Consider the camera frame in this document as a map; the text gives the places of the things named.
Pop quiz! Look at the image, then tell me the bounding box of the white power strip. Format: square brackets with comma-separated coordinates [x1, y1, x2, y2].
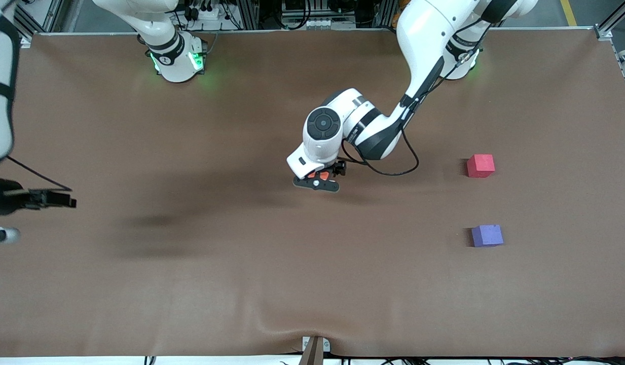
[188, 4, 227, 22]

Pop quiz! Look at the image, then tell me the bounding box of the aluminium frame profile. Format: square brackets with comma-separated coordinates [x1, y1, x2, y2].
[377, 0, 396, 28]
[239, 0, 261, 30]
[16, 0, 64, 49]
[595, 0, 625, 41]

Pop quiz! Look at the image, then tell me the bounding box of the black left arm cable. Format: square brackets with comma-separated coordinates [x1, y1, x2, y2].
[340, 20, 490, 177]

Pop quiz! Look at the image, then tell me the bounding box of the silver metal bracket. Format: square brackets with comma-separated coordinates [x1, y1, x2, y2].
[301, 336, 331, 354]

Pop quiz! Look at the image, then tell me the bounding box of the black equipment box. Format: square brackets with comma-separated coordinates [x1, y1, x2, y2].
[281, 0, 313, 17]

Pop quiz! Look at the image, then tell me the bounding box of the red foam cube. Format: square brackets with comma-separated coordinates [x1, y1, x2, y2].
[466, 154, 496, 178]

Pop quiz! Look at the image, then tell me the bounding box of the table cover mat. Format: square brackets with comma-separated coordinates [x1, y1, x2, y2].
[0, 28, 625, 358]

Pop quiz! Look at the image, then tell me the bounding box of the white terminal strip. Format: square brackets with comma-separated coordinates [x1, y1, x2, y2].
[306, 18, 357, 29]

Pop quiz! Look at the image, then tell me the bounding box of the brown stand post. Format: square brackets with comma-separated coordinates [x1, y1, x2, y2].
[298, 337, 324, 365]

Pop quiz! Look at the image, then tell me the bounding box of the purple-blue foam cube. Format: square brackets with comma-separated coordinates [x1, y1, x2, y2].
[471, 225, 504, 248]

